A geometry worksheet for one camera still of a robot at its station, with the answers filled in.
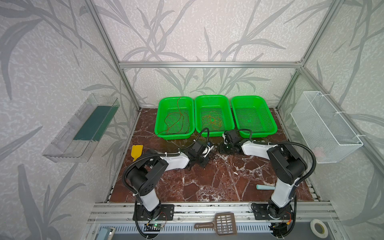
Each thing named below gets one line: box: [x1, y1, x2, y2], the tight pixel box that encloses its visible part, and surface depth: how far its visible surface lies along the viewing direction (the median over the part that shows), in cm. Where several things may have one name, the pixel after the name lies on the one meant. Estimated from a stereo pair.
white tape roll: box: [310, 218, 329, 239], surface depth 70 cm
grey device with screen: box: [96, 227, 116, 240], surface depth 66 cm
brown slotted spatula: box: [194, 212, 238, 236], surface depth 72 cm
